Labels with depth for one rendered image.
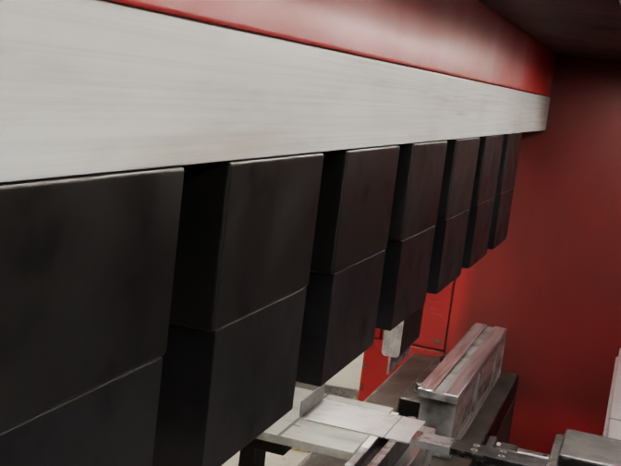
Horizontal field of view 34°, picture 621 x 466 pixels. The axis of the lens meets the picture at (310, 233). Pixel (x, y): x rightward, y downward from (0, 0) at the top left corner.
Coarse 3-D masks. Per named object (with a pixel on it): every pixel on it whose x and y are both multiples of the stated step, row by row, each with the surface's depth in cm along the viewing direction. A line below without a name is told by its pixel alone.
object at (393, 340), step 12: (420, 312) 118; (408, 324) 113; (420, 324) 120; (384, 336) 111; (396, 336) 110; (408, 336) 114; (384, 348) 111; (396, 348) 111; (408, 348) 120; (396, 360) 114
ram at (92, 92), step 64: (0, 0) 31; (64, 0) 34; (128, 0) 38; (192, 0) 43; (256, 0) 49; (320, 0) 58; (384, 0) 71; (448, 0) 91; (0, 64) 31; (64, 64) 34; (128, 64) 39; (192, 64) 44; (256, 64) 51; (320, 64) 60; (384, 64) 74; (448, 64) 96; (512, 64) 136; (0, 128) 32; (64, 128) 35; (128, 128) 39; (192, 128) 45; (256, 128) 52; (320, 128) 62; (384, 128) 77; (448, 128) 101; (512, 128) 146
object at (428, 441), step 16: (416, 432) 117; (576, 432) 114; (432, 448) 113; (448, 448) 113; (464, 448) 113; (480, 448) 114; (496, 448) 114; (560, 448) 108; (576, 448) 108; (592, 448) 109; (608, 448) 110; (496, 464) 111; (512, 464) 111; (528, 464) 111; (544, 464) 111; (560, 464) 106; (576, 464) 106; (592, 464) 105; (608, 464) 105
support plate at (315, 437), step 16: (336, 400) 126; (352, 400) 127; (288, 416) 118; (272, 432) 112; (288, 432) 113; (304, 432) 114; (320, 432) 114; (336, 432) 115; (352, 432) 116; (304, 448) 111; (320, 448) 110; (336, 448) 110; (352, 448) 110
